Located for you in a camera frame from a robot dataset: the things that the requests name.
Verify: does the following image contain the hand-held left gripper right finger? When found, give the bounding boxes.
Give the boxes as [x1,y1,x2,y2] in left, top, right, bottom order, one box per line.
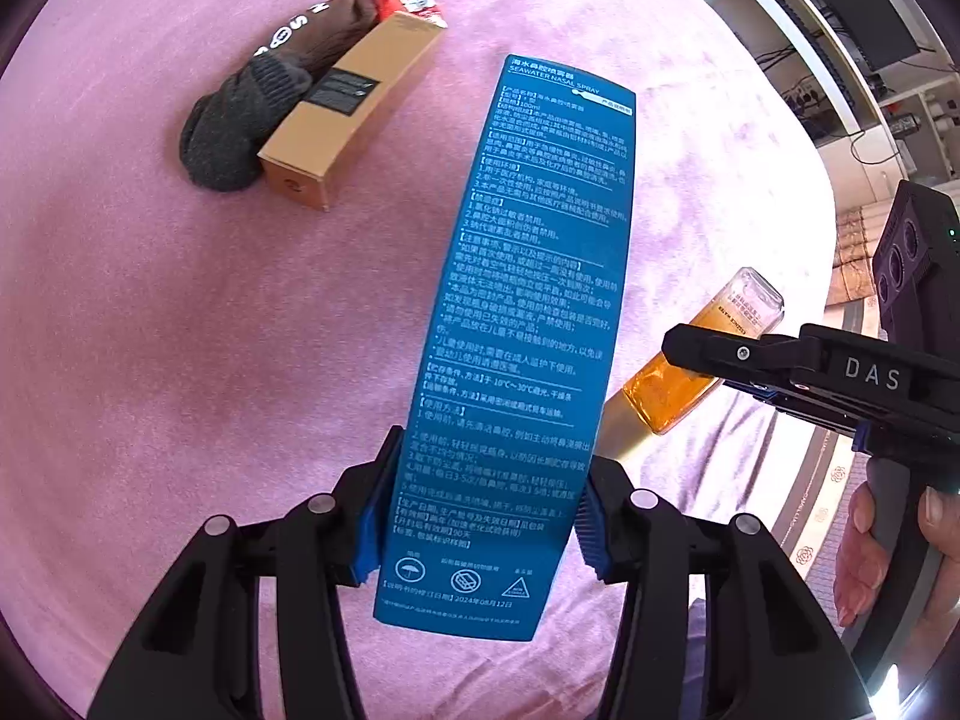
[574,457,875,720]

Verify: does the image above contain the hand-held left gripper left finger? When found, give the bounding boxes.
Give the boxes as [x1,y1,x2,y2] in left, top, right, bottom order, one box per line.
[88,426,406,720]

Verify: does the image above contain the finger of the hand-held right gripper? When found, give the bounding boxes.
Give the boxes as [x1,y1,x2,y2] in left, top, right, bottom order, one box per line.
[724,379,871,452]
[661,322,802,392]

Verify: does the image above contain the orange liquid bottle gold cap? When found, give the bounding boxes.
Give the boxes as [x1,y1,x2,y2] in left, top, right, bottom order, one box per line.
[595,265,785,467]

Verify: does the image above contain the long blue carton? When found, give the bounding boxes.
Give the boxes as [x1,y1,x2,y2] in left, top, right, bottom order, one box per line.
[373,54,638,644]

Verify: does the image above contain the person's right hand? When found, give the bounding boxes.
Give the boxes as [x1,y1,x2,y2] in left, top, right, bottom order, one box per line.
[834,484,960,628]

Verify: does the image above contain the tan patterned cloth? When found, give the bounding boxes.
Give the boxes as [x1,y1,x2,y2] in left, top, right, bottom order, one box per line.
[831,208,895,302]

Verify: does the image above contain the bed with pink sheet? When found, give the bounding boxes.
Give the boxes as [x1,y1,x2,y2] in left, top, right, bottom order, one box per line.
[0,0,839,720]

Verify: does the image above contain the black monitor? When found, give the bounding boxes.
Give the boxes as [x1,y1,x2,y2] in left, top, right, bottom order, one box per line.
[793,0,921,77]

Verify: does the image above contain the white desk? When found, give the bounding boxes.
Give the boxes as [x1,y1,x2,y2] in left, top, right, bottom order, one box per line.
[684,0,960,182]

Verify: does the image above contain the tan cardboard box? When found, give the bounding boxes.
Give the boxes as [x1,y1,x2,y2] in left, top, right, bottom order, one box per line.
[256,11,445,213]

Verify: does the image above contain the brown and grey sock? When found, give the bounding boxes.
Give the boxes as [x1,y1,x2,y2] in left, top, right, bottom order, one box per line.
[178,0,380,193]

